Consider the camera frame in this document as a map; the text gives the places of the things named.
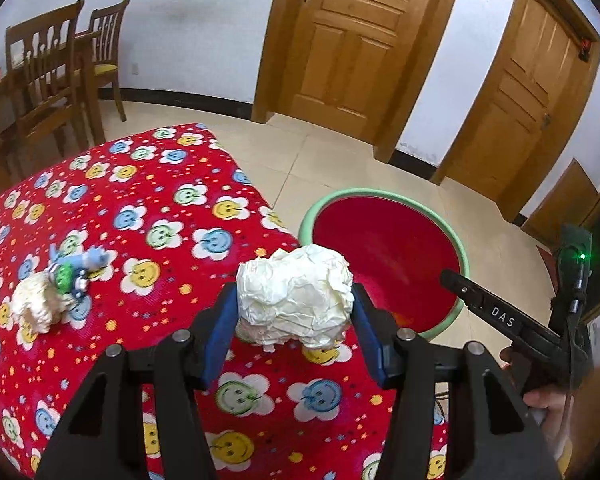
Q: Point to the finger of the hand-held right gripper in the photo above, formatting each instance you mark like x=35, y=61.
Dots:
x=480, y=302

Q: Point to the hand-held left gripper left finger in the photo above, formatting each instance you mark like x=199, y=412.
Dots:
x=220, y=330

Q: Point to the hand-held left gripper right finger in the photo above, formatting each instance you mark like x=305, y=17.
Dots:
x=367, y=330

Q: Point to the large paper ball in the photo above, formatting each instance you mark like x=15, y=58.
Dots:
x=295, y=295

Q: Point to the red basin with green rim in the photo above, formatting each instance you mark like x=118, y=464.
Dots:
x=380, y=250

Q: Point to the person's right hand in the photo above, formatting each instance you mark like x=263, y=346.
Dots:
x=545, y=402

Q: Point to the small wooden cabinet door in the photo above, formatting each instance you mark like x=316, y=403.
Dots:
x=562, y=205

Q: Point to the blue and green toy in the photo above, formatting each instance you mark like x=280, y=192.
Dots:
x=67, y=275

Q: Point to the red smiley flower blanket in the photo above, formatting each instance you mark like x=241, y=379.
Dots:
x=130, y=170

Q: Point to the small crumpled paper ball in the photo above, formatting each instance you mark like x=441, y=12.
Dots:
x=32, y=305

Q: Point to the wooden door with latch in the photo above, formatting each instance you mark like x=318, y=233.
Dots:
x=525, y=85

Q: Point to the wooden panel door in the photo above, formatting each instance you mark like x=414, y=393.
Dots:
x=360, y=35

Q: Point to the wooden chair with yellow cushion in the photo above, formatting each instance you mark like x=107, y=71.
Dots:
x=107, y=25

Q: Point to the white wall socket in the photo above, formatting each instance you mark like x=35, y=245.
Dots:
x=135, y=67

